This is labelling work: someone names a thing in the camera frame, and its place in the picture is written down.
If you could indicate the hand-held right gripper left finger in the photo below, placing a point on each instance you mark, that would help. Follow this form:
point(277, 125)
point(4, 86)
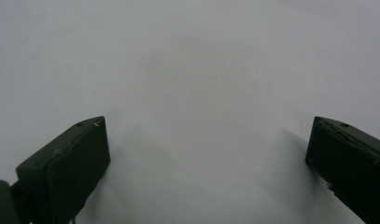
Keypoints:
point(69, 171)

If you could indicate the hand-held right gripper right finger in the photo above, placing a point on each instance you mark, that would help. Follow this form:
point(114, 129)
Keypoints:
point(352, 168)

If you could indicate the white table mat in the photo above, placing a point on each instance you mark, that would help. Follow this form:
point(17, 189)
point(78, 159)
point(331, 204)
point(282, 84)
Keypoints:
point(190, 68)

